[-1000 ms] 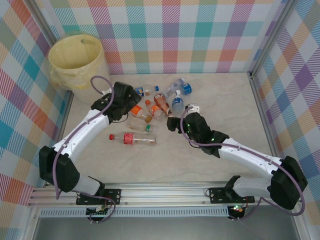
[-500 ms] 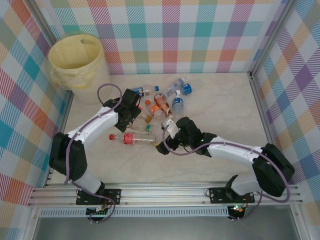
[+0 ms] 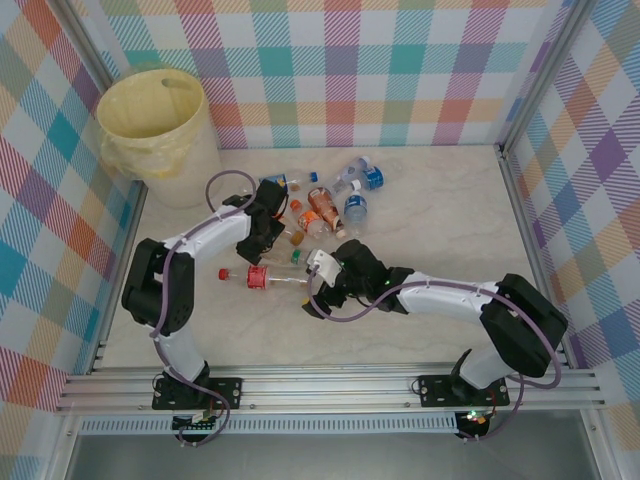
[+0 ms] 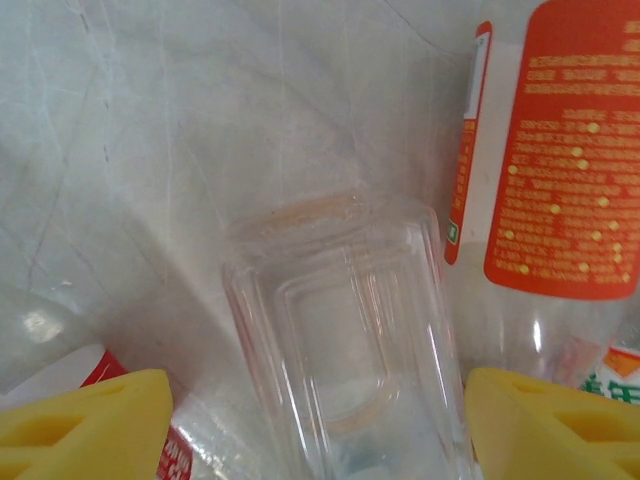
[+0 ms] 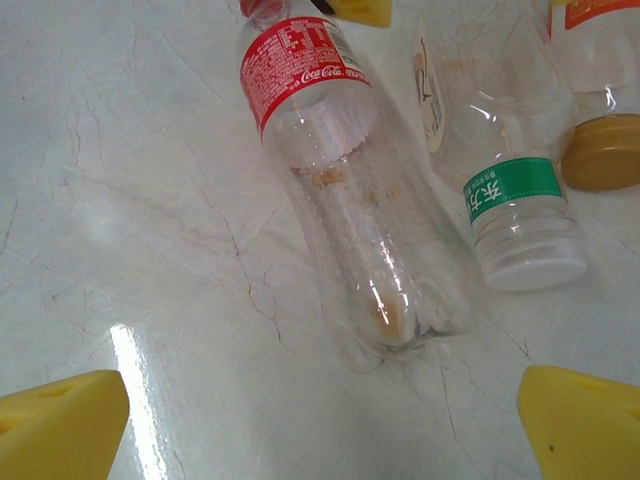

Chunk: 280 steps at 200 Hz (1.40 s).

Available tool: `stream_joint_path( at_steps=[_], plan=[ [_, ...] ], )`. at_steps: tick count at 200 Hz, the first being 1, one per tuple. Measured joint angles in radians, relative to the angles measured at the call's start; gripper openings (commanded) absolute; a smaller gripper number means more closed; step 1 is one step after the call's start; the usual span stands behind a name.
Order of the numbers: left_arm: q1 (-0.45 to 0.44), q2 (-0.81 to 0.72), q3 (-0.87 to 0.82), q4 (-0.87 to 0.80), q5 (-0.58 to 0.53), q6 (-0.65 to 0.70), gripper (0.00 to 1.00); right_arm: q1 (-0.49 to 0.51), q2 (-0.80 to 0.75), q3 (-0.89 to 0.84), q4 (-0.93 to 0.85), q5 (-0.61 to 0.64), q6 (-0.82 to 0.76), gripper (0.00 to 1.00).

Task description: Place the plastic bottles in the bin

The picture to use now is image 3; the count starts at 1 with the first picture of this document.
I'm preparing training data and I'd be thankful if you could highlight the orange label clear bottle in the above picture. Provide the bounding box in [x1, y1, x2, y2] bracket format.
[277, 224, 306, 246]

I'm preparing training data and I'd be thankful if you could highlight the red label cola bottle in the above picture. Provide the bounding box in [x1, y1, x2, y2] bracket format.
[217, 264, 314, 292]

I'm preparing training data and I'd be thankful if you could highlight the clear bottle green cap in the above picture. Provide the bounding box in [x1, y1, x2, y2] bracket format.
[259, 247, 304, 266]

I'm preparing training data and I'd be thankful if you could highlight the small orange cap bottle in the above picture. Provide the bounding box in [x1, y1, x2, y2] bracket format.
[289, 198, 332, 236]

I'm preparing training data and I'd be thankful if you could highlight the brown label plastic bottle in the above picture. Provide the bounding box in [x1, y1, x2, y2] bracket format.
[307, 187, 350, 237]

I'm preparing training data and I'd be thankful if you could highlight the white cap water bottle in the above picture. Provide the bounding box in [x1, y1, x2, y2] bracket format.
[343, 180, 371, 224]

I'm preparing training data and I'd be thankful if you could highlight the blue label water bottle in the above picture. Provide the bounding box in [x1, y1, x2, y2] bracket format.
[360, 166, 388, 192]

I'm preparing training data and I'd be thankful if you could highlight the cream plastic bin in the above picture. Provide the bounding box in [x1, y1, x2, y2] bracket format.
[97, 69, 224, 209]

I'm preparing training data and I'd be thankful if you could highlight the yellow bin liner bag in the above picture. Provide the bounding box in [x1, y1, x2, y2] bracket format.
[97, 69, 206, 181]

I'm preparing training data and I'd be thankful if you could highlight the Pepsi label plastic bottle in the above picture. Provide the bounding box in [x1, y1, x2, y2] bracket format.
[258, 169, 321, 194]

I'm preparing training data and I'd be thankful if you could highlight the clear bottle pale blue cap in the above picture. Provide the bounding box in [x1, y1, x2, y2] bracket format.
[333, 155, 372, 196]

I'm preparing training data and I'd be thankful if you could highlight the grey metal base panel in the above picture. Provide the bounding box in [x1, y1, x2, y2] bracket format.
[64, 432, 601, 480]

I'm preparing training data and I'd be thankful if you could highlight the left control circuit board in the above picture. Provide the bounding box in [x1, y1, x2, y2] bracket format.
[171, 410, 222, 432]

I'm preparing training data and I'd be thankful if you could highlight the control circuit board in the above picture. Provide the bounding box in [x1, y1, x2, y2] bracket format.
[458, 408, 494, 440]
[171, 410, 222, 432]

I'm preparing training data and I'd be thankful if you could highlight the right control circuit board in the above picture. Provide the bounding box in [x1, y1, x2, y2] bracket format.
[458, 408, 494, 440]

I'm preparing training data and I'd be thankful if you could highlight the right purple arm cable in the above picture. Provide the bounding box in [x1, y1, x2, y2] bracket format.
[305, 264, 561, 444]

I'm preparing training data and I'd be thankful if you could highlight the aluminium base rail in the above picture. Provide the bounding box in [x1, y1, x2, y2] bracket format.
[53, 367, 605, 415]

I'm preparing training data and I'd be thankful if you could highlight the white slotted cable duct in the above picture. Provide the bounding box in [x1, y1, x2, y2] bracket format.
[78, 416, 460, 436]

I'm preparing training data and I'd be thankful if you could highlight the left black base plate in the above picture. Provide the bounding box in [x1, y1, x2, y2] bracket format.
[151, 375, 245, 412]

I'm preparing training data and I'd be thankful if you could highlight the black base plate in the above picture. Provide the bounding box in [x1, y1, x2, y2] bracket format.
[418, 373, 512, 409]
[151, 375, 245, 412]

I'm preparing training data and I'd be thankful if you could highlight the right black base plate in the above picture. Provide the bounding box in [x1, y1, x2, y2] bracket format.
[418, 373, 512, 409]

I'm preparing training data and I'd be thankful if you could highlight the aluminium frame post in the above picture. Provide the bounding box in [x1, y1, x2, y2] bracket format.
[499, 0, 592, 151]
[49, 0, 126, 96]

